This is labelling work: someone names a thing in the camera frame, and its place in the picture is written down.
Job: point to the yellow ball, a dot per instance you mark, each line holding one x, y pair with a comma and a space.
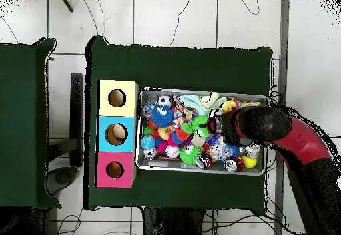
250, 161

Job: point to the wooden box with three holes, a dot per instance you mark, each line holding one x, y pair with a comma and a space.
104, 107

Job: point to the blue spiky ball with eyes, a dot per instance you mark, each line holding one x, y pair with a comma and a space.
163, 115

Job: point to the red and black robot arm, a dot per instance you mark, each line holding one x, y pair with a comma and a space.
293, 139

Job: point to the silver metal can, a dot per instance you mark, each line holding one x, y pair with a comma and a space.
253, 149

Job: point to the yellow plush duck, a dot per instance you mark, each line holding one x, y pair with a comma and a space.
229, 105

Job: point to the blue globe ball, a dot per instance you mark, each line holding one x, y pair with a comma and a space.
147, 142

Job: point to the black and white soccer ball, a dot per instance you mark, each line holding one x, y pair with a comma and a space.
164, 101

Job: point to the cream yellow cloth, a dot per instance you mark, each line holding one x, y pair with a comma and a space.
210, 99

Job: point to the colourful polka dot cloth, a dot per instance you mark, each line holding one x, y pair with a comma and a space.
183, 113
249, 103

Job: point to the mint green cloth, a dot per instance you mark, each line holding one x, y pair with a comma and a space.
193, 101

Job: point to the black upright panel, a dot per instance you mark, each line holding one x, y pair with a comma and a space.
76, 112

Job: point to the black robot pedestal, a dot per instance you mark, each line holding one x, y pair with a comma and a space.
170, 224

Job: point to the large green spiky ball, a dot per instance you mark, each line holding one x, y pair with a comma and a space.
198, 124

